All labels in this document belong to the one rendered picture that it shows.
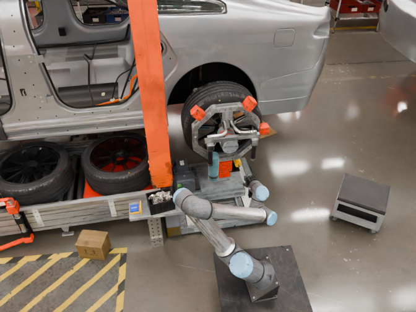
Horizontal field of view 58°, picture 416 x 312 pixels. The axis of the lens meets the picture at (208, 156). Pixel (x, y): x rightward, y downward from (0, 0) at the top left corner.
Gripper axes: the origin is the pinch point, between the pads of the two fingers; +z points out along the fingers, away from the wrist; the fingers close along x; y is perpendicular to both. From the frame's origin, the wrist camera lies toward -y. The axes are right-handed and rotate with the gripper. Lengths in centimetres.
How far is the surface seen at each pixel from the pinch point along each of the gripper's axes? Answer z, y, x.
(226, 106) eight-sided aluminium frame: 19, 55, 3
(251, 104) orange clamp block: 13, 55, -14
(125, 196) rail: 46, -12, 90
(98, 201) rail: 48, -12, 113
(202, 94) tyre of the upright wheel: 32, 65, 18
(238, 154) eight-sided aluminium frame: 34.5, 10.5, -7.3
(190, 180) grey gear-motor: 49, -9, 34
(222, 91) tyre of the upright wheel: 24, 66, 4
